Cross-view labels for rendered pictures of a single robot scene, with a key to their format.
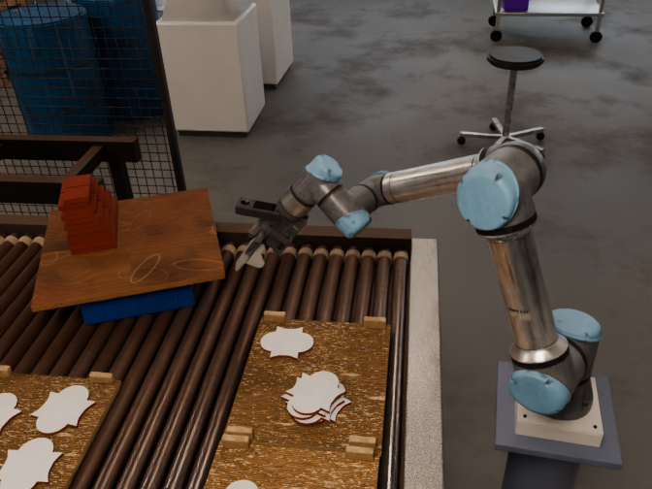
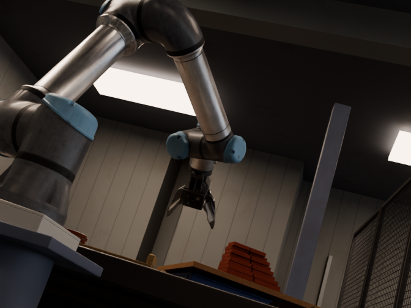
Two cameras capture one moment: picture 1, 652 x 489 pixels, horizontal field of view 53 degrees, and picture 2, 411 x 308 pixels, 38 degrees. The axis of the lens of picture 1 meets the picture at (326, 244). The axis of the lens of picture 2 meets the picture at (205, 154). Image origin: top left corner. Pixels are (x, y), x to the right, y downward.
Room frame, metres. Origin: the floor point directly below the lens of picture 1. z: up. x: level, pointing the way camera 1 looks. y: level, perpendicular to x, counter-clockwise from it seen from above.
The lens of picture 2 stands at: (1.31, -1.63, 0.77)
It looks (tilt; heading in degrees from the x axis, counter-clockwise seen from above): 18 degrees up; 89
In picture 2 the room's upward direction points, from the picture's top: 18 degrees clockwise
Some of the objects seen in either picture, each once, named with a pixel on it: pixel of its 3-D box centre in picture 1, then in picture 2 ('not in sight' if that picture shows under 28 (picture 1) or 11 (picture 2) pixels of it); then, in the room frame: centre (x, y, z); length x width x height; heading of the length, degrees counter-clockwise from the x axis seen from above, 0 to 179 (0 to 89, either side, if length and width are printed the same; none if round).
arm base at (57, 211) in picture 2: (561, 380); (35, 189); (1.05, -0.53, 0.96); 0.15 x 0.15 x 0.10
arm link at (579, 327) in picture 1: (569, 342); (59, 133); (1.05, -0.52, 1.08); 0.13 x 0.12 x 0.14; 142
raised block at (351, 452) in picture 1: (359, 453); not in sight; (0.88, -0.05, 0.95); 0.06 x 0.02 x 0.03; 80
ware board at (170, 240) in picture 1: (130, 242); (234, 288); (1.61, 0.58, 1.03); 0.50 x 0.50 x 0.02; 13
